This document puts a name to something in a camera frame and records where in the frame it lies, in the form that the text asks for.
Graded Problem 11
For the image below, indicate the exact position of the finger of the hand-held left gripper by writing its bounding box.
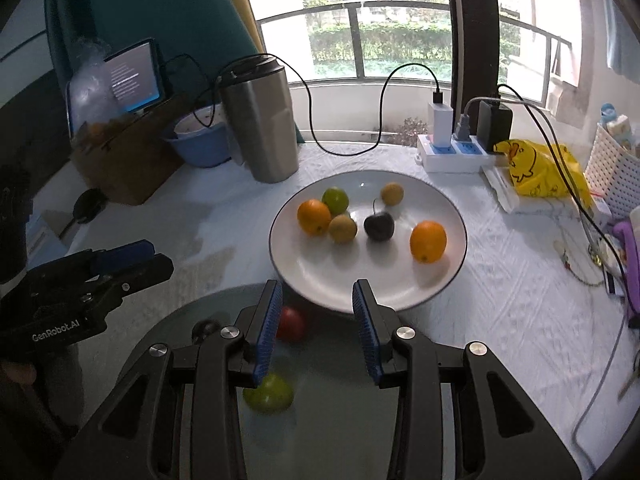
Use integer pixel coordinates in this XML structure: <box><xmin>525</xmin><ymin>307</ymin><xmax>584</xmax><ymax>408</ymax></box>
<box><xmin>87</xmin><ymin>253</ymin><xmax>175</xmax><ymax>307</ymax></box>
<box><xmin>92</xmin><ymin>239</ymin><xmax>156</xmax><ymax>274</ymax></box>

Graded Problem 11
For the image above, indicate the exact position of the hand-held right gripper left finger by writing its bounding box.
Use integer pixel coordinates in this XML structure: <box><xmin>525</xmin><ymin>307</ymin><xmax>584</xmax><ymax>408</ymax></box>
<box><xmin>52</xmin><ymin>279</ymin><xmax>284</xmax><ymax>480</ymax></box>

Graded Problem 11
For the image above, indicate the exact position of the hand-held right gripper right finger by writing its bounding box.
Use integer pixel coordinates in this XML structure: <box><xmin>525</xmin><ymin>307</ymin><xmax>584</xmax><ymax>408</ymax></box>
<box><xmin>351</xmin><ymin>279</ymin><xmax>583</xmax><ymax>480</ymax></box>

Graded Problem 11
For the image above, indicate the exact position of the white plate with dark rim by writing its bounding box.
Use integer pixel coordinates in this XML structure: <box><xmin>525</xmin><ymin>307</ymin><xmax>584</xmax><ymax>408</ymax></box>
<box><xmin>269</xmin><ymin>170</ymin><xmax>468</xmax><ymax>314</ymax></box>

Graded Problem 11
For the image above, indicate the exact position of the dark cherry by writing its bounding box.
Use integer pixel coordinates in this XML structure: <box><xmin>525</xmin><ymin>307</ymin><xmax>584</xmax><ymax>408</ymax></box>
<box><xmin>363</xmin><ymin>199</ymin><xmax>395</xmax><ymax>242</ymax></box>
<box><xmin>192</xmin><ymin>319</ymin><xmax>222</xmax><ymax>345</ymax></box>

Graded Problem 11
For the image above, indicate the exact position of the red and green cherry tomato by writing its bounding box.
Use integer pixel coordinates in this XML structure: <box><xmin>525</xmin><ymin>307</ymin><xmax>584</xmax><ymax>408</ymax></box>
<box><xmin>243</xmin><ymin>373</ymin><xmax>295</xmax><ymax>415</ymax></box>

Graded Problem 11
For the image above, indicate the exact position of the orange kumquat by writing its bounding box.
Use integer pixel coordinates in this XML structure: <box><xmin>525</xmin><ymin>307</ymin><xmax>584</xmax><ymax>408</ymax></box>
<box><xmin>409</xmin><ymin>220</ymin><xmax>447</xmax><ymax>264</ymax></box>
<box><xmin>297</xmin><ymin>199</ymin><xmax>332</xmax><ymax>237</ymax></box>

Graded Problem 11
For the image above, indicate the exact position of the green small fruit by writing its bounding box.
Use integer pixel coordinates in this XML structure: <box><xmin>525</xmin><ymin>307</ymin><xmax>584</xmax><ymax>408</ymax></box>
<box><xmin>321</xmin><ymin>187</ymin><xmax>350</xmax><ymax>216</ymax></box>

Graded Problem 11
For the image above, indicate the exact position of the person's left hand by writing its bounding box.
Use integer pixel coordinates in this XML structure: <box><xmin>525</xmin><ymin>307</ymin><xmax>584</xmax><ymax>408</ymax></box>
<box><xmin>0</xmin><ymin>360</ymin><xmax>39</xmax><ymax>387</ymax></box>

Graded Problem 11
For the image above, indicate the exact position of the black round-headed tool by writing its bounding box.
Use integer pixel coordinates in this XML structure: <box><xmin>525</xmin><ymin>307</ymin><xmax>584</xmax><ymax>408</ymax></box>
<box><xmin>74</xmin><ymin>189</ymin><xmax>109</xmax><ymax>225</ymax></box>

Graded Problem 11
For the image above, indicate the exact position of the blue and white box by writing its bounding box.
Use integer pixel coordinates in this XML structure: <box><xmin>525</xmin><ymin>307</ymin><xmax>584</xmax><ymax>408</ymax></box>
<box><xmin>24</xmin><ymin>209</ymin><xmax>72</xmax><ymax>257</ymax></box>

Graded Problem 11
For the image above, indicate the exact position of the round grey placemat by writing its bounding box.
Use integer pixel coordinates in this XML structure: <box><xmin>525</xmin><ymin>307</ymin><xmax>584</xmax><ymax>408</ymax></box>
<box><xmin>107</xmin><ymin>284</ymin><xmax>416</xmax><ymax>480</ymax></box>

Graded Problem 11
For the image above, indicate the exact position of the brown cardboard box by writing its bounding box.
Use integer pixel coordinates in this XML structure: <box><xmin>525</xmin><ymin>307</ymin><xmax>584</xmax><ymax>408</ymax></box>
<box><xmin>67</xmin><ymin>95</ymin><xmax>201</xmax><ymax>207</ymax></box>

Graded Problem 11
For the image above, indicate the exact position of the blue bowl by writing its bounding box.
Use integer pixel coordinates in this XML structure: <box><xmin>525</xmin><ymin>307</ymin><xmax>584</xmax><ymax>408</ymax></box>
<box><xmin>160</xmin><ymin>105</ymin><xmax>234</xmax><ymax>169</ymax></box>

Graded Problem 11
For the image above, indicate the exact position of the clear plastic bag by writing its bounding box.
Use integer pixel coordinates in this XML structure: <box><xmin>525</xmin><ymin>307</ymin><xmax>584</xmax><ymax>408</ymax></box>
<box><xmin>65</xmin><ymin>37</ymin><xmax>133</xmax><ymax>142</ymax></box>

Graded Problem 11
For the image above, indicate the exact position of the stainless steel tumbler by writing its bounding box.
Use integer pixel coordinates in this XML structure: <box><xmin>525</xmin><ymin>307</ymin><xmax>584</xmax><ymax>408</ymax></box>
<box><xmin>217</xmin><ymin>56</ymin><xmax>301</xmax><ymax>184</ymax></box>

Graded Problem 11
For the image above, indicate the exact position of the white power strip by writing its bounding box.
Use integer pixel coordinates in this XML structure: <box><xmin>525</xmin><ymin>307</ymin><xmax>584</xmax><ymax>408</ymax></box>
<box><xmin>416</xmin><ymin>132</ymin><xmax>497</xmax><ymax>174</ymax></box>

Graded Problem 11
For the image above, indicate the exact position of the flat white box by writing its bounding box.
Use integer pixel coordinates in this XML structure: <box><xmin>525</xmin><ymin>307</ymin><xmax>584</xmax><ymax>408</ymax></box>
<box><xmin>482</xmin><ymin>162</ymin><xmax>527</xmax><ymax>214</ymax></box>

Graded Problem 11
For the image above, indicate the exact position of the white charger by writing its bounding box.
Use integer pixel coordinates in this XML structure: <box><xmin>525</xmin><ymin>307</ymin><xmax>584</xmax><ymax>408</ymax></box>
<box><xmin>427</xmin><ymin>92</ymin><xmax>454</xmax><ymax>149</ymax></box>

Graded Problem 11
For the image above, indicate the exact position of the yellow plastic bag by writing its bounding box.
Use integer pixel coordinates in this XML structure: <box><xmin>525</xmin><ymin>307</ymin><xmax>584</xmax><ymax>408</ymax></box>
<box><xmin>492</xmin><ymin>139</ymin><xmax>594</xmax><ymax>211</ymax></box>

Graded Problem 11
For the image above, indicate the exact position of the black power adapter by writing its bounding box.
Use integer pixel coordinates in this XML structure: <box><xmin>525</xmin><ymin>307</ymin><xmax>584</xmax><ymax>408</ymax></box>
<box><xmin>477</xmin><ymin>100</ymin><xmax>514</xmax><ymax>154</ymax></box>

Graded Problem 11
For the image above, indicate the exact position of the teal curtain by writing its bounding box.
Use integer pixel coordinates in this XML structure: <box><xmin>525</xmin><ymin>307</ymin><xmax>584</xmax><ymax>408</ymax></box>
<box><xmin>44</xmin><ymin>0</ymin><xmax>303</xmax><ymax>143</ymax></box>

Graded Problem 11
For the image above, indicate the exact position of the purple pouch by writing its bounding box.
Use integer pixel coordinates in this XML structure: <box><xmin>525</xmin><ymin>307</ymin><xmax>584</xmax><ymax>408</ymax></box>
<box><xmin>612</xmin><ymin>220</ymin><xmax>640</xmax><ymax>331</ymax></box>

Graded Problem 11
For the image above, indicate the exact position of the yellow curtain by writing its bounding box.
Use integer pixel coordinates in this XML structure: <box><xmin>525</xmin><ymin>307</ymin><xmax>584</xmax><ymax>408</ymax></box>
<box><xmin>209</xmin><ymin>0</ymin><xmax>266</xmax><ymax>56</ymax></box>

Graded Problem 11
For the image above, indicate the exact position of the white perforated basket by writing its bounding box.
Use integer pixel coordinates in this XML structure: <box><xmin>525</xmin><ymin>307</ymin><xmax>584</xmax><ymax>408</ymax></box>
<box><xmin>584</xmin><ymin>122</ymin><xmax>640</xmax><ymax>211</ymax></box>

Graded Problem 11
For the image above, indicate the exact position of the balcony railing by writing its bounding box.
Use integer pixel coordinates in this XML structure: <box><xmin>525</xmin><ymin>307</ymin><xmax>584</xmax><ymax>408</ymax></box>
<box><xmin>256</xmin><ymin>1</ymin><xmax>575</xmax><ymax>107</ymax></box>

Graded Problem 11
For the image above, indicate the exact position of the hanging blue towel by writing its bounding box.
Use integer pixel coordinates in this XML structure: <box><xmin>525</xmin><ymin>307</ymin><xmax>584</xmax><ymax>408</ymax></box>
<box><xmin>602</xmin><ymin>0</ymin><xmax>640</xmax><ymax>77</ymax></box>

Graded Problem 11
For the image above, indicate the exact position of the black charging cable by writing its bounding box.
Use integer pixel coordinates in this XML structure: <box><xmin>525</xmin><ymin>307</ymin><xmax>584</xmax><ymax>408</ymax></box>
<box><xmin>220</xmin><ymin>54</ymin><xmax>445</xmax><ymax>157</ymax></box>

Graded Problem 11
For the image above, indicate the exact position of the black adapter cable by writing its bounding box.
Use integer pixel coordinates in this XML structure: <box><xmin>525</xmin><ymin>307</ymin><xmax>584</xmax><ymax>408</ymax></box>
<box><xmin>497</xmin><ymin>84</ymin><xmax>626</xmax><ymax>281</ymax></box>

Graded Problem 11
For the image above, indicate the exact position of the dark window frame post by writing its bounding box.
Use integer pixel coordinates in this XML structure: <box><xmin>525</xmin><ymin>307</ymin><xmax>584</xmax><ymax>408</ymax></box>
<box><xmin>444</xmin><ymin>0</ymin><xmax>502</xmax><ymax>126</ymax></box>

